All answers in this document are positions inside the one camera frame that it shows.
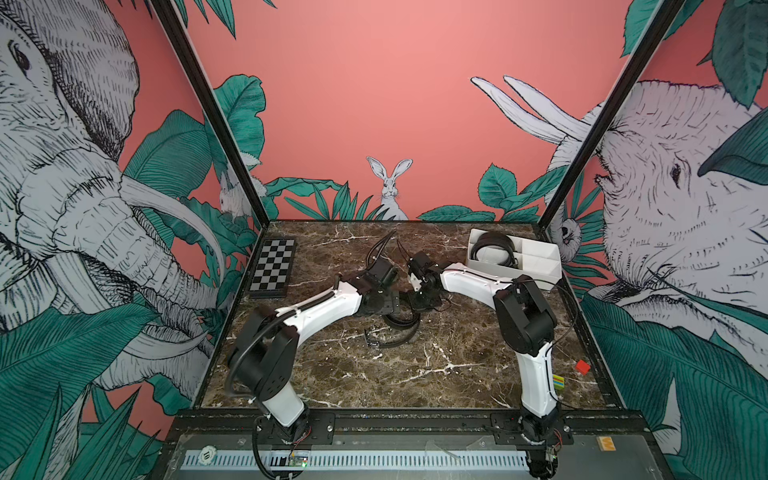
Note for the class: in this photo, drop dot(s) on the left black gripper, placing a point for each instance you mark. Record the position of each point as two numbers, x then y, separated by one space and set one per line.
392 303

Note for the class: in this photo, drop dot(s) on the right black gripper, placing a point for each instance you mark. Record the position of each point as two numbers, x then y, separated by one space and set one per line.
418 306

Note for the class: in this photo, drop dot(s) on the black belt long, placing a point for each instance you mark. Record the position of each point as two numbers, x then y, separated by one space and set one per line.
409 325

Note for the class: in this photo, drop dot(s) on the long black belt s-curved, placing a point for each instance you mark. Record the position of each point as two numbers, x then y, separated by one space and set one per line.
495 239

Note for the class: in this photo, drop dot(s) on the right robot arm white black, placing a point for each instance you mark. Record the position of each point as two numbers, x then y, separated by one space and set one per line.
525 318

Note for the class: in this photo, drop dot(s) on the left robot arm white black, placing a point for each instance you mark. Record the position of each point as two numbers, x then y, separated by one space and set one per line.
261 363

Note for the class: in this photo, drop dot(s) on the white foam storage box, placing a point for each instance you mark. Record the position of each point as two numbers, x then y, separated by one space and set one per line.
519 256

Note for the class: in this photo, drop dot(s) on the black white checkerboard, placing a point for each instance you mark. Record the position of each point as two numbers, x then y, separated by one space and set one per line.
272 271

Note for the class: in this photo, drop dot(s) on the green yellow striped block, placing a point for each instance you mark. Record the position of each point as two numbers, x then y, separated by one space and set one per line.
558 382

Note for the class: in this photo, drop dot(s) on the red cube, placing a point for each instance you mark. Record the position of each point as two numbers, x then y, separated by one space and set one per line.
582 367

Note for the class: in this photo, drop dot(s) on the white round knob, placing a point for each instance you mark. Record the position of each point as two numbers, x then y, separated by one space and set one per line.
207 455

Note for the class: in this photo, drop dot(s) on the orange label sticker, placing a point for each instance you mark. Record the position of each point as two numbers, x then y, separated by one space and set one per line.
606 443

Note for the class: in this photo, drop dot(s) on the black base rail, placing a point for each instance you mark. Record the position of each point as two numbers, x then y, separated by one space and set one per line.
328 425

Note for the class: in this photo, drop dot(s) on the white slotted cable duct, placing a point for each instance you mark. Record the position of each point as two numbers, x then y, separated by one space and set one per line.
351 460

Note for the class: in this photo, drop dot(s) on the right black frame post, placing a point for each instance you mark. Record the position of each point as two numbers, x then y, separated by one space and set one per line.
663 16

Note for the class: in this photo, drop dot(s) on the black frame post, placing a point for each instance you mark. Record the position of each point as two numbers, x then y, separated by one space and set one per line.
663 16
171 23

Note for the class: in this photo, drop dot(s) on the left black frame post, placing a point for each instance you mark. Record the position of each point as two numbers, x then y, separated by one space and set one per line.
171 23

